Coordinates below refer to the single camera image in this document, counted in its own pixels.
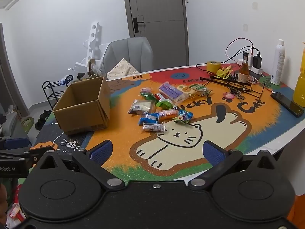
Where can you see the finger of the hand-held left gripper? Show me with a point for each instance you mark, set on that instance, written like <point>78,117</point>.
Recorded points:
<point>16,143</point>

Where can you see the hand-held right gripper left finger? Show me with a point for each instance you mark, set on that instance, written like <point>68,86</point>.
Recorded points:
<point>102,151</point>

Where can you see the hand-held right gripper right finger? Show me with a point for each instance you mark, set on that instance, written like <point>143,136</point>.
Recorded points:
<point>214,156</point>

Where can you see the blue green avocado print packet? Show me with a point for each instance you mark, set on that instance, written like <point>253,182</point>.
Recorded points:
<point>183,116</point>

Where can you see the brown cardboard box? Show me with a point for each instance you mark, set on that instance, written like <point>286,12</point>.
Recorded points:
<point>81,105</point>

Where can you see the blue snack packet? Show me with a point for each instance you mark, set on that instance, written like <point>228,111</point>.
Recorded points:
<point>147,118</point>

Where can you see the clear dark snack packet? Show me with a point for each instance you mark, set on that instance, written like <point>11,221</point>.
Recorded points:
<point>153,127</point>

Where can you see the clear white snack packet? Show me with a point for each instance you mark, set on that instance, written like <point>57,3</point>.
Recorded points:
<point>140,106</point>

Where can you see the orange snack packet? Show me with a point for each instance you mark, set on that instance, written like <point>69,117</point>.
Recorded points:
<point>166,114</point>

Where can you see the green snack packet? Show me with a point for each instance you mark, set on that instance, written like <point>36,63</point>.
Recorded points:
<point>164,104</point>

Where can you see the colourful cat printed table mat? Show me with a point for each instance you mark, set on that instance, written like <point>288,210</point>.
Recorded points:
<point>119,145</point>

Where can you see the black shoes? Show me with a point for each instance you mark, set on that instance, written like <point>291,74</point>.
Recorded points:
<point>43,119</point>

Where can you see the black metal shoe rack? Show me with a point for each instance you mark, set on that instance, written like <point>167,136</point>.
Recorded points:
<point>51,90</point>

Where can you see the green white biscuit packet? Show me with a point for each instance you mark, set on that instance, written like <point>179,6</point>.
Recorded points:
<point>200,88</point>

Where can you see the yellow white cracker packet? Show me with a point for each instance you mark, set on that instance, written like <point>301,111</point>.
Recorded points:
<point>185,89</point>

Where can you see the small purple snack packet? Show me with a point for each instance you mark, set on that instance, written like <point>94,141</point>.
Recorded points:
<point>145,90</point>

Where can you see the red snack packet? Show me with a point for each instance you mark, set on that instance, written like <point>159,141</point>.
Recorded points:
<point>158,96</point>

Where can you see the large purple snack packet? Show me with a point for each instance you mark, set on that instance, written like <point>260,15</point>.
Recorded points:
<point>169,90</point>

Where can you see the brown paper bag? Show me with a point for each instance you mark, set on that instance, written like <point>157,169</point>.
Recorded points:
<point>91,69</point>

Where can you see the yellow crumpled wrapper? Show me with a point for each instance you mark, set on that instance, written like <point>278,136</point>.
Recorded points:
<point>224,72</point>

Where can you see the cream dotted cushion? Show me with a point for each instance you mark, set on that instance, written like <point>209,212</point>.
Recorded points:
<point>122,69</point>

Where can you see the brown glass bottle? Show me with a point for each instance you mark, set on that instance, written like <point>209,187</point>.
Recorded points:
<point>243,72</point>

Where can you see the yellow tape roll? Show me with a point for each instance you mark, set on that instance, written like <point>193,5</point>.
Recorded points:
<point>213,66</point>

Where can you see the black smartphone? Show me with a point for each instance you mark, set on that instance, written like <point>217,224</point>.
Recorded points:
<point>287,103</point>

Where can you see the white power strip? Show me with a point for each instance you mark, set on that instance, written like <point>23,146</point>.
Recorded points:
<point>256,71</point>

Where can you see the black charger plug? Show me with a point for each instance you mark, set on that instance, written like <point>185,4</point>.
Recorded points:
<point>256,62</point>

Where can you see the grey upholstered chair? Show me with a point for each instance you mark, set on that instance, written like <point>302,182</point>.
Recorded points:
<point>133,52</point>

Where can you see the yellow drink bottle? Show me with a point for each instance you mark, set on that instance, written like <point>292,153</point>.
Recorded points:
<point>299,88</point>

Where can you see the white perforated rack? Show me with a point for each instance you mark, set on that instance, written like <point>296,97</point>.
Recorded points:
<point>91,40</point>

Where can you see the white spray bottle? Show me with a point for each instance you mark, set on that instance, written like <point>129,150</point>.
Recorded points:
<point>277,62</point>

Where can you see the grey door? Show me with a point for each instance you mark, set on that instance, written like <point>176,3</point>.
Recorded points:
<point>157,40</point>

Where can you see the white wall outlet cover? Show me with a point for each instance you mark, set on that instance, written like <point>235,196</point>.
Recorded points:
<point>255,5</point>
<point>245,27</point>

